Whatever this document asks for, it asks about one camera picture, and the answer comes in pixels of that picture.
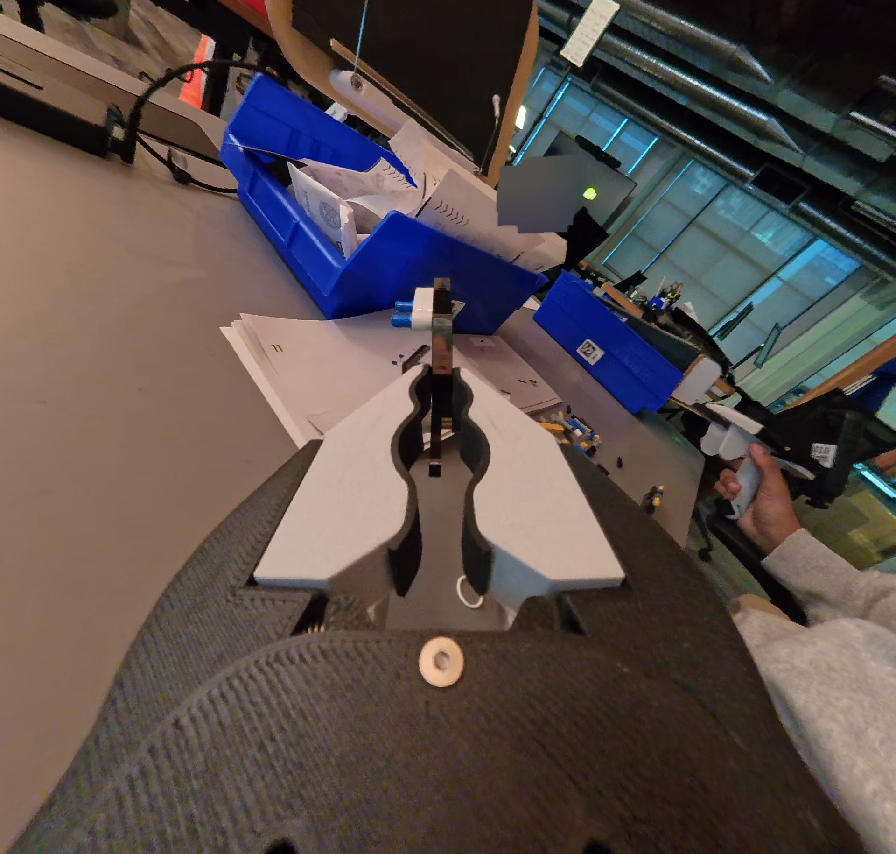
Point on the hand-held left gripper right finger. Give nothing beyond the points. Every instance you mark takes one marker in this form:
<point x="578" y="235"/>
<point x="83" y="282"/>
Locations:
<point x="546" y="511"/>

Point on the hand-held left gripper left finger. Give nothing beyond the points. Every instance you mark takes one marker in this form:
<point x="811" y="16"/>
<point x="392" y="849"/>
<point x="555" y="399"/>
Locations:
<point x="336" y="497"/>

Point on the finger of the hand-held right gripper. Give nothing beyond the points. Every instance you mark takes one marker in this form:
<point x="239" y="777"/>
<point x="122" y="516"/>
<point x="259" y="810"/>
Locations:
<point x="728" y="434"/>

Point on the black lego assembly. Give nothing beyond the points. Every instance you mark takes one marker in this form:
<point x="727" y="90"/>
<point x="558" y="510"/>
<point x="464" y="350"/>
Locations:
<point x="441" y="350"/>

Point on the person's right forearm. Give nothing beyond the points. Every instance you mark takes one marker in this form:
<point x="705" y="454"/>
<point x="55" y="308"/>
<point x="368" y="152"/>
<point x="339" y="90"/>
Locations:
<point x="826" y="574"/>

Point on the pile of loose lego pieces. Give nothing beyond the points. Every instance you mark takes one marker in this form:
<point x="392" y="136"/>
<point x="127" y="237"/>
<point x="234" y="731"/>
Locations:
<point x="577" y="434"/>

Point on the small yellow black lego piece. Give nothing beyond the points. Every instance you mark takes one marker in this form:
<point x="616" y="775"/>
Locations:
<point x="654" y="498"/>

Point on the lego instruction booklet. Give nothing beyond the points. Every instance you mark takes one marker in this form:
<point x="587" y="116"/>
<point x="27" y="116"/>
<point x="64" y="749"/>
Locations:
<point x="322" y="371"/>

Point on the person's right hand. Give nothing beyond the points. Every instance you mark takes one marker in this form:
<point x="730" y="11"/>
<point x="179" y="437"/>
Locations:
<point x="773" y="504"/>

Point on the blue plastic bin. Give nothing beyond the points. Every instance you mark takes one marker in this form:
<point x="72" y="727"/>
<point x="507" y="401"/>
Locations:
<point x="630" y="371"/>
<point x="392" y="273"/>

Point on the dark background monitor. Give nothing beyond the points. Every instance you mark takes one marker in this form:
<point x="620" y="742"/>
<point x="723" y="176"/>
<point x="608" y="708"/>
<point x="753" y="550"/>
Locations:
<point x="616" y="202"/>

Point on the person's grey sweater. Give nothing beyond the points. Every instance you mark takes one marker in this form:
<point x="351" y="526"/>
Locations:
<point x="840" y="714"/>

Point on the pile of white paper sheets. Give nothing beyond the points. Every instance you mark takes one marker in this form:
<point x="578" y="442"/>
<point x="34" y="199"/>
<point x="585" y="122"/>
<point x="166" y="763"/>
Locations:
<point x="462" y="216"/>

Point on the white hanging sign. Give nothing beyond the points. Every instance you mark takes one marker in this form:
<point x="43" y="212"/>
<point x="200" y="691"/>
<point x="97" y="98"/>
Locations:
<point x="591" y="27"/>

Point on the orange traffic cone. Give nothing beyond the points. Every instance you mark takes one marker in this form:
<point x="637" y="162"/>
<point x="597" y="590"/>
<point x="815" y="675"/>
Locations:
<point x="203" y="62"/>

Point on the black monitor on white stand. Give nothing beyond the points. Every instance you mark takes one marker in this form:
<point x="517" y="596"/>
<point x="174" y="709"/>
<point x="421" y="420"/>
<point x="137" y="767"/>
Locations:
<point x="420" y="41"/>

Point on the grey flat computer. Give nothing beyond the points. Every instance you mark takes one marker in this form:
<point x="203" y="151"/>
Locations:
<point x="70" y="62"/>

